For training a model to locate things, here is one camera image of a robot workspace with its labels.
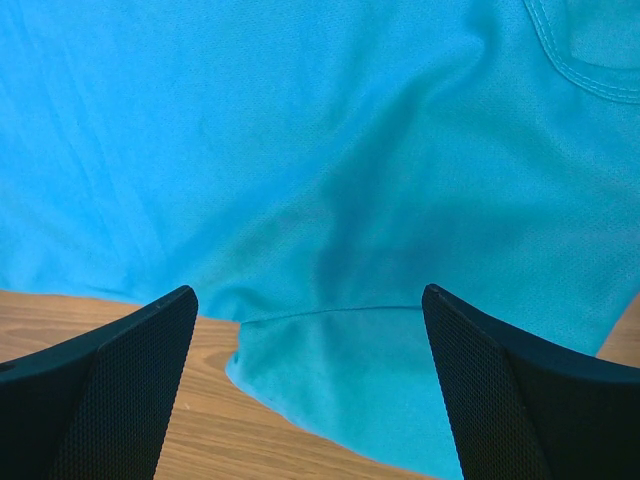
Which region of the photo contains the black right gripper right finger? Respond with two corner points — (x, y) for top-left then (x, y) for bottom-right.
(422, 284), (639, 479)

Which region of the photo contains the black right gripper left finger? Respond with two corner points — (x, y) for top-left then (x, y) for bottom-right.
(1, 286), (198, 479)

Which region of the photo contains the teal t-shirt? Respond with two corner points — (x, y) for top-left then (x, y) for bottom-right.
(1, 1), (639, 479)

